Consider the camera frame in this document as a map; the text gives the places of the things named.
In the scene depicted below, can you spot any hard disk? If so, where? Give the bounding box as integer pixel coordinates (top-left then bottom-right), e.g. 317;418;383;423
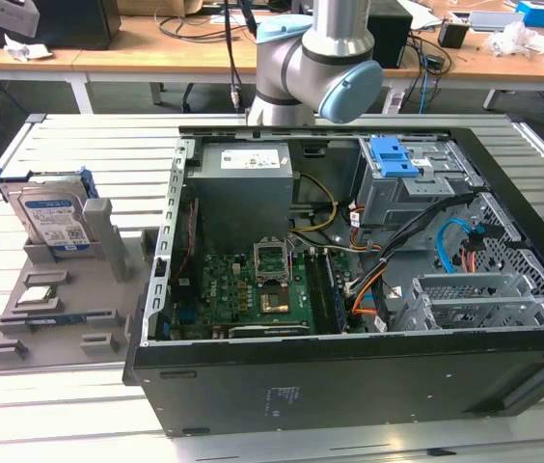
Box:
0;166;95;253

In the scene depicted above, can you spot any blue data wire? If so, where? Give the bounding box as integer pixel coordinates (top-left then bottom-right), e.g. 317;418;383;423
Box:
434;218;472;277

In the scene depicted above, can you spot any orange red power wire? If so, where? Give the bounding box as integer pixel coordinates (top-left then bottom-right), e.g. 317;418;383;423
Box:
459;225;490;275

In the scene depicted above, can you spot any grey metal disk bay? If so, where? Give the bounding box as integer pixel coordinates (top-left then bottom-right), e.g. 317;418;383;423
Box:
394;271;544;333

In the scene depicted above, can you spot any crumpled white paper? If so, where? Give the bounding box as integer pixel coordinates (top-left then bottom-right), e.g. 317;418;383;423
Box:
3;32;55;63

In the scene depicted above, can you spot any black computer tower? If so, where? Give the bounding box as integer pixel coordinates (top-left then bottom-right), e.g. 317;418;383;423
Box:
0;0;122;51

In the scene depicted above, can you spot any wooden desk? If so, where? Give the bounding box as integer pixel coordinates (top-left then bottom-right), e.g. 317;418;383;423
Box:
0;0;544;115

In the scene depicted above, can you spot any silver CPU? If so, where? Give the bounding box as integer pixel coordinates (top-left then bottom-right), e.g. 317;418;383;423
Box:
16;286;57;306

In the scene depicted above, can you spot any grey plastic parts rack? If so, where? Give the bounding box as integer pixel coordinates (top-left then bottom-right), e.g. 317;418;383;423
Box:
0;197;157;372

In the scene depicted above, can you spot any black case fan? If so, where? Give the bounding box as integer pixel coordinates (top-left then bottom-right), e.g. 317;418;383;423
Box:
177;196;202;290

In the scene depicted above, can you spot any RAM stick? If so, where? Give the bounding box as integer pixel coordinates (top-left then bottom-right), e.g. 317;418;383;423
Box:
0;312;112;328
324;249;351;335

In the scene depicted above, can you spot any grey power supply unit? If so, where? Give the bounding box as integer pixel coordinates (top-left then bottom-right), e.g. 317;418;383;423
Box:
184;141;295;242

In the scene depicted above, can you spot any green motherboard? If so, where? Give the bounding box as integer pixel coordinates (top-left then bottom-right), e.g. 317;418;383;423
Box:
170;240;369;339

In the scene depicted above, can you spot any metal socket cover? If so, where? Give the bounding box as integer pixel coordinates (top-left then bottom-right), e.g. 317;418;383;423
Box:
251;237;293;286

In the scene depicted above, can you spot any CPU socket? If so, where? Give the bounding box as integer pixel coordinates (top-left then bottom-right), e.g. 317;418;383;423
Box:
258;290;293;315

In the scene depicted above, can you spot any black box device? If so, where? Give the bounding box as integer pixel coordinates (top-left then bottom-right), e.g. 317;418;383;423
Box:
367;10;414;69

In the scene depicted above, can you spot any blue plastic drive carrier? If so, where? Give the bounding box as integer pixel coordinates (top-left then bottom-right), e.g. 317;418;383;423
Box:
369;137;422;178

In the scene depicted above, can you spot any grey metal drive cage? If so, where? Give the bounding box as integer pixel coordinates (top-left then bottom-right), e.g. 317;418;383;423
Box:
354;136;486;232

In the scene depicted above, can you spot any small black box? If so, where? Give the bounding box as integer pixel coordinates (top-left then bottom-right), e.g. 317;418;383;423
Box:
437;21;471;49

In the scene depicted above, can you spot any black open PC case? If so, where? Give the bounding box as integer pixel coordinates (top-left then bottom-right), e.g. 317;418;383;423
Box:
122;113;544;438

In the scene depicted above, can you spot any clear plastic wrap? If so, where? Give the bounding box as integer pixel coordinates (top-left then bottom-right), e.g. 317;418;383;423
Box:
487;19;544;58

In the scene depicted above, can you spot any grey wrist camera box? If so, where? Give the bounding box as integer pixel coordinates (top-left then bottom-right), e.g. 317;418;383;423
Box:
0;0;41;39

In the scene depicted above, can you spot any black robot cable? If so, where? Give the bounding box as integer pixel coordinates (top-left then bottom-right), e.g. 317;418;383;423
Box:
222;0;259;115

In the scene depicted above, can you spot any yellow wire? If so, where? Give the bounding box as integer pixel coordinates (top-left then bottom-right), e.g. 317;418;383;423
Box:
290;171;340;233

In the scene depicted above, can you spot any thin coloured wire bundle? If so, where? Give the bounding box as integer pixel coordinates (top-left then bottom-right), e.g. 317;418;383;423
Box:
347;202;383;255

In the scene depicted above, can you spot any orange flat wire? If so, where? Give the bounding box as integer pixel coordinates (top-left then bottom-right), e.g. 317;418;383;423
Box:
350;267;384;319

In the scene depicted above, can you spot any blue cable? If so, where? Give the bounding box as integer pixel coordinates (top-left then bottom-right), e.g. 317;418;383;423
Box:
418;71;431;116

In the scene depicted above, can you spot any black cable bundle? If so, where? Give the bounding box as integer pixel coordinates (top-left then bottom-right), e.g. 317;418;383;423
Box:
348;191;476;295

